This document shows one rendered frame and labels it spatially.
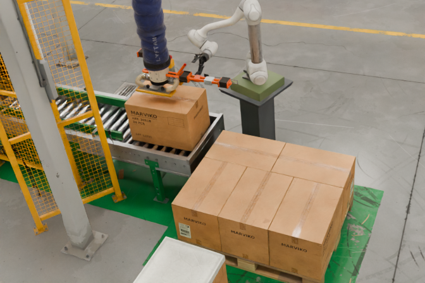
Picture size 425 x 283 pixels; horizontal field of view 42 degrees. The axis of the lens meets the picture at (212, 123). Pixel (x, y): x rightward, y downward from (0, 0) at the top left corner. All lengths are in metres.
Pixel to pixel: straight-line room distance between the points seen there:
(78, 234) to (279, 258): 1.68
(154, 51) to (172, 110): 0.52
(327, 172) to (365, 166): 0.97
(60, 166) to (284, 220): 1.74
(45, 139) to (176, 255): 1.41
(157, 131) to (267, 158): 0.98
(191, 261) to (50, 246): 2.06
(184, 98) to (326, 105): 2.00
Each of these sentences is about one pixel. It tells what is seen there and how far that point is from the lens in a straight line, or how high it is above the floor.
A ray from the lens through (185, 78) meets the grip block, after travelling 4.54.
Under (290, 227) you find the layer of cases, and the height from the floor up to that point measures 0.54.
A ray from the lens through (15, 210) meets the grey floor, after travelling 5.62.
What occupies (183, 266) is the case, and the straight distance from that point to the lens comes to 3.33.
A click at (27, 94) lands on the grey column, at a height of 1.61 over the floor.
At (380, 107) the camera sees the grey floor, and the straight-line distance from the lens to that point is 6.26.
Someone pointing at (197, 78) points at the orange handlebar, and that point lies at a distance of 4.53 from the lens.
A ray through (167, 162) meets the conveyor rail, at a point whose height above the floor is 0.52.
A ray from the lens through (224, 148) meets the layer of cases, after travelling 4.82.
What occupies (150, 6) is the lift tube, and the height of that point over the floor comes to 1.84.
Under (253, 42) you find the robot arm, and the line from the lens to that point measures 4.71.
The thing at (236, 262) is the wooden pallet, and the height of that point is 0.02.
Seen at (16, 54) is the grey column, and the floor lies 1.92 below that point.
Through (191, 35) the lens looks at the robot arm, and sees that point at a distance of 4.90.
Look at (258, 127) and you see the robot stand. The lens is 5.32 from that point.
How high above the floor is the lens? 3.57
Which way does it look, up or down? 36 degrees down
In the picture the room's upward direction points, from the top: 7 degrees counter-clockwise
